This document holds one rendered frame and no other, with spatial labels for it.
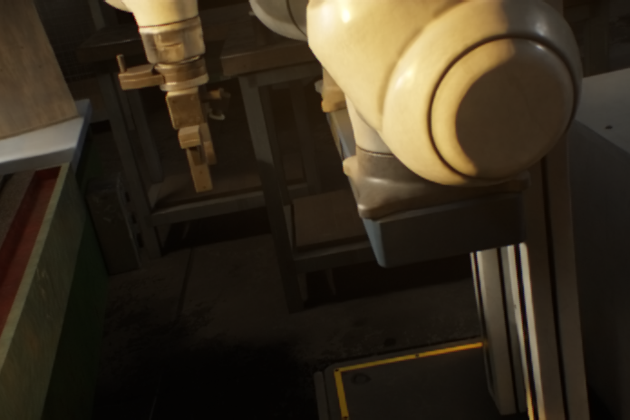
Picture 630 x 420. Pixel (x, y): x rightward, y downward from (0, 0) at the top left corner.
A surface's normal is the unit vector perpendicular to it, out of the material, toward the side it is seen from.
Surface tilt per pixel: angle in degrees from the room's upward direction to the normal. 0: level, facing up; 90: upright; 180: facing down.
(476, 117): 95
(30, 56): 76
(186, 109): 90
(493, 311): 90
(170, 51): 90
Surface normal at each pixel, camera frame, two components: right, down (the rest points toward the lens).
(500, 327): 0.06, 0.36
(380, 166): -0.70, 0.30
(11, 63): 0.51, -0.01
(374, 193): -0.36, -0.78
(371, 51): -0.49, 0.36
